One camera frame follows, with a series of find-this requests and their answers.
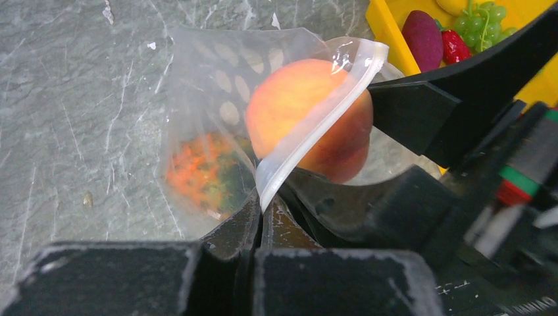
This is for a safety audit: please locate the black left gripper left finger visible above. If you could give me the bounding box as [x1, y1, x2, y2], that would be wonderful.
[1, 192, 262, 315]

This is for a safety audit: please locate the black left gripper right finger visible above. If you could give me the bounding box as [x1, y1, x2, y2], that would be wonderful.
[253, 197, 444, 315]

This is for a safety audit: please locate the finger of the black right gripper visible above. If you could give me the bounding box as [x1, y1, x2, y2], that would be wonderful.
[279, 165, 458, 255]

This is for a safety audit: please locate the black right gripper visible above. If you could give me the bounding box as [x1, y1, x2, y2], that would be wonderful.
[368, 3, 557, 315]

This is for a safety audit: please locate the purple toy sweet potato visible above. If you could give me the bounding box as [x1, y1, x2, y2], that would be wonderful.
[401, 10, 443, 72]

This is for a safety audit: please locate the orange toy pineapple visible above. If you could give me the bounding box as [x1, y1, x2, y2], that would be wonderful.
[165, 132, 255, 221]

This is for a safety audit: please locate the pink toy peach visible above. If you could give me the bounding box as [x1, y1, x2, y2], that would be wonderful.
[245, 59, 375, 185]

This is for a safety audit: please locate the clear zip top bag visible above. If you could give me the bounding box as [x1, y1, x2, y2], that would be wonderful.
[159, 26, 441, 238]

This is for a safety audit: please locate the yellow toy pear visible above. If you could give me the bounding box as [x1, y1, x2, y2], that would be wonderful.
[436, 0, 469, 16]

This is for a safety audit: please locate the red toy chili pepper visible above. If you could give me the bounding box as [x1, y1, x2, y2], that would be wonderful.
[434, 19, 472, 65]

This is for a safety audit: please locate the green toy grape bunch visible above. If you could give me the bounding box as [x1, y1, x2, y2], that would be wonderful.
[453, 1, 518, 53]

